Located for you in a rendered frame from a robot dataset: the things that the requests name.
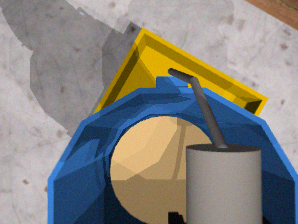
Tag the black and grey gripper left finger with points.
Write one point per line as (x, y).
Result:
(175, 218)

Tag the yellow square tray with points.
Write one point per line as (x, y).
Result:
(152, 56)

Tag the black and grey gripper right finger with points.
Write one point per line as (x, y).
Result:
(265, 221)

